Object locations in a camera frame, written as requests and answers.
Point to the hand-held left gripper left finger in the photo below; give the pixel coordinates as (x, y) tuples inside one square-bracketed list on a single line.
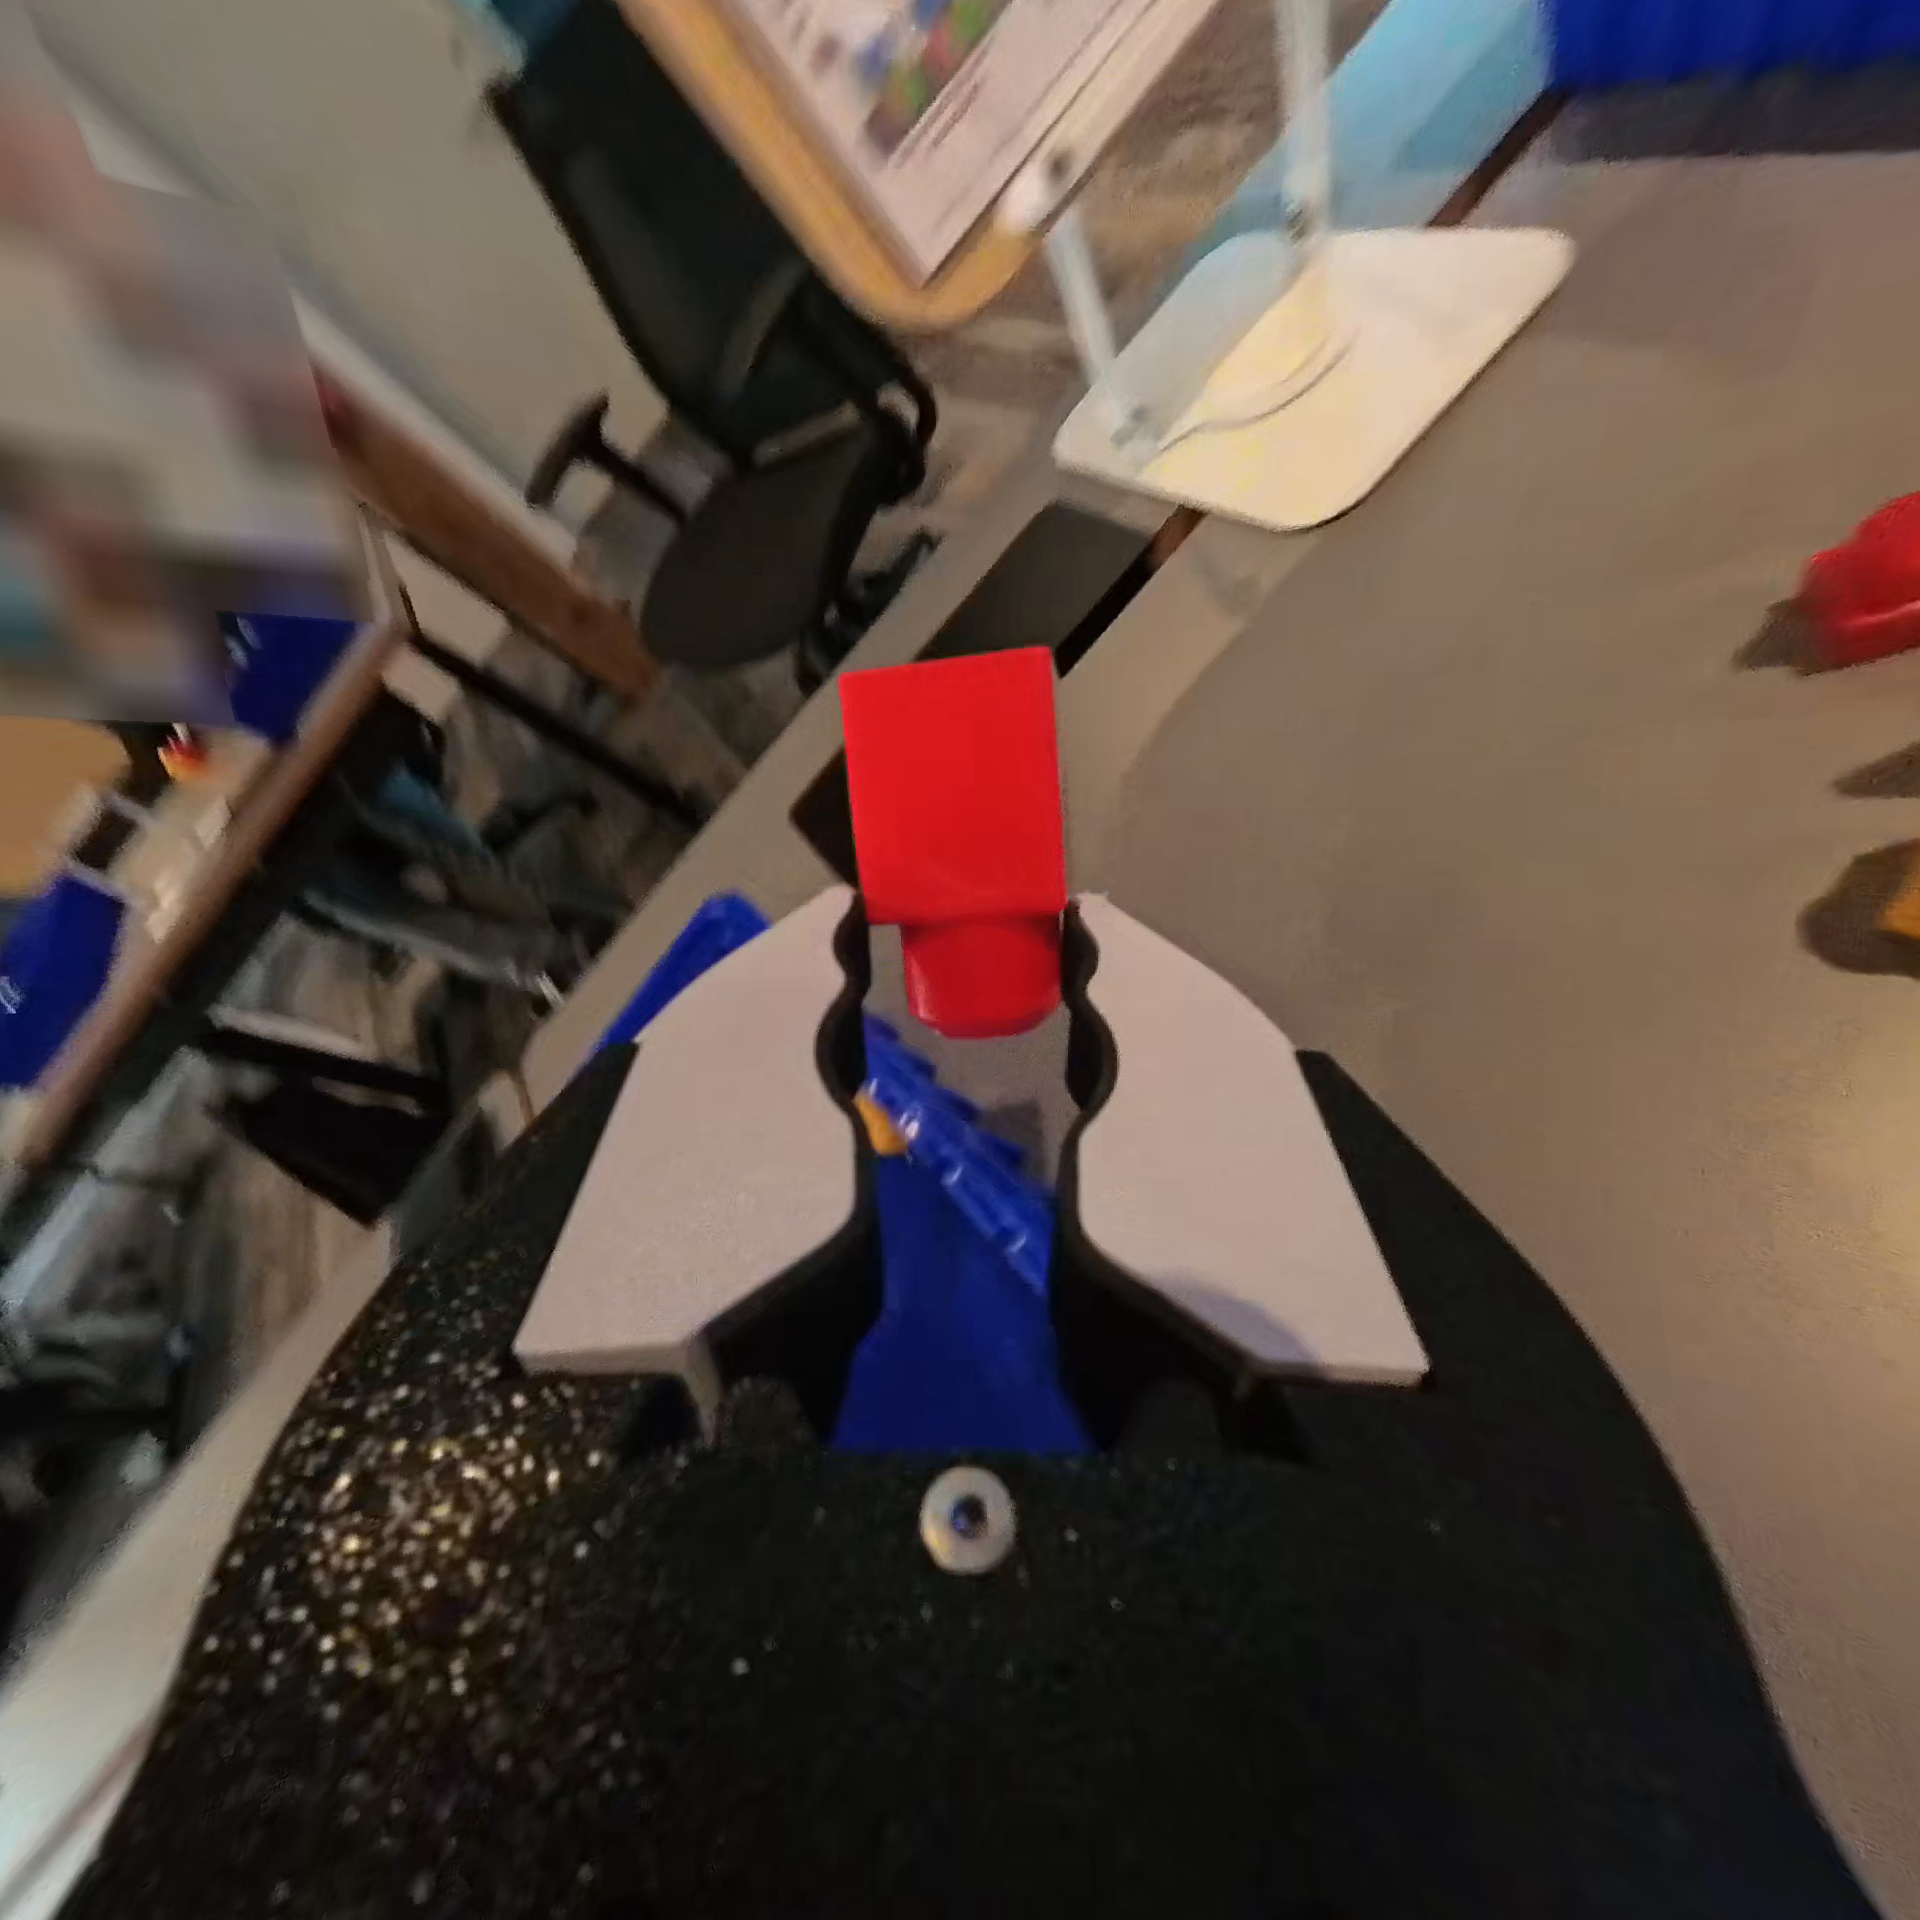
[(690, 1184)]

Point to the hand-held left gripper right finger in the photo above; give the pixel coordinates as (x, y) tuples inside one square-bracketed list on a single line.
[(1230, 1184)]

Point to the red one-stud block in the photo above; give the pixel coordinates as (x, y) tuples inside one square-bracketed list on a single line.
[(945, 795)]

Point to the red two-stud block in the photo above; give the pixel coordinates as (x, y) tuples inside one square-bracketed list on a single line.
[(1875, 600)]

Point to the wooden office desk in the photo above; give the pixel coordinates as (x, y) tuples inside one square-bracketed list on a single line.
[(181, 901)]

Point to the black office chair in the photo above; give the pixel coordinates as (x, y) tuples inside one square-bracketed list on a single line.
[(750, 524)]

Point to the printed instruction sheet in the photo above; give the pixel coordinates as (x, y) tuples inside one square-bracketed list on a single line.
[(1020, 91)]

